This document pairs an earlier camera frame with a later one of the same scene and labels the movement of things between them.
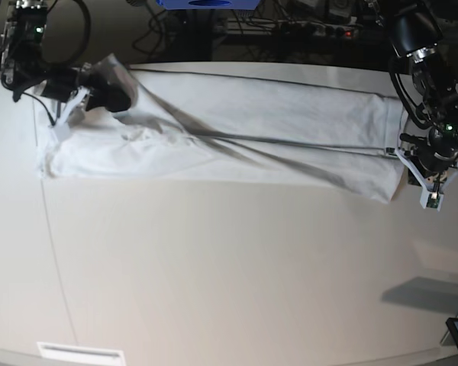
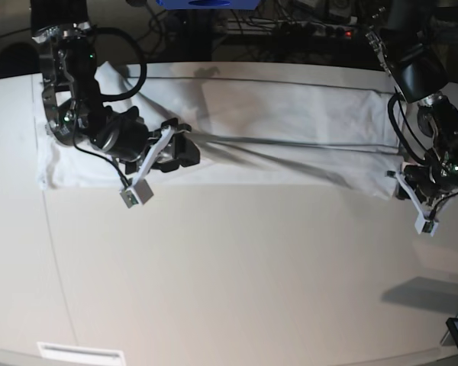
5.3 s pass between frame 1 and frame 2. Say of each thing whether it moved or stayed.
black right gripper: moved
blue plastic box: stayed
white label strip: stayed
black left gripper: moved
